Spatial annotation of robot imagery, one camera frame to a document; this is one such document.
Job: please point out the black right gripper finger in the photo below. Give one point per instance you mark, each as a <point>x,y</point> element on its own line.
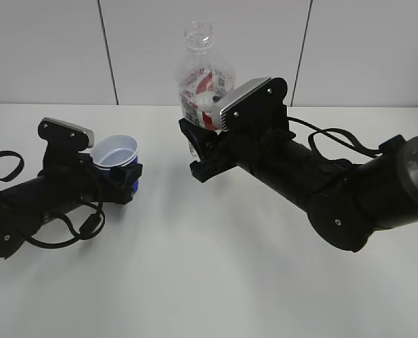
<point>213,160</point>
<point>207,143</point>

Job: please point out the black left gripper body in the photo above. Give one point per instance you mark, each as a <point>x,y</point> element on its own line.
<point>92,185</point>

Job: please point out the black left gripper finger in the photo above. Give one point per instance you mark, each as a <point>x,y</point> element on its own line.
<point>123,179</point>
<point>84,161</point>

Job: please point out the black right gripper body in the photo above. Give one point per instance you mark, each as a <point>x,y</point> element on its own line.
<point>266,154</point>

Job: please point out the blue paper cup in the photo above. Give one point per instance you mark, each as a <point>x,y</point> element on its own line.
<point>113,151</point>

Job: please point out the clear Wahaha water bottle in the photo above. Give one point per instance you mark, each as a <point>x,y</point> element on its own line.
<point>203,77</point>

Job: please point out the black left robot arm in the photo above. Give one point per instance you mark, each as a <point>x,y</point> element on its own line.
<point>70,189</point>

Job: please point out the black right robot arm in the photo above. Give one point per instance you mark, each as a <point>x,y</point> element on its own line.
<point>345,202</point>

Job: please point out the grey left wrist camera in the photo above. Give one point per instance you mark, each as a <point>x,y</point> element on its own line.
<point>64,141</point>

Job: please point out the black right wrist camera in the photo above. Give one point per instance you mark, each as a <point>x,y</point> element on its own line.
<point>247,103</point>

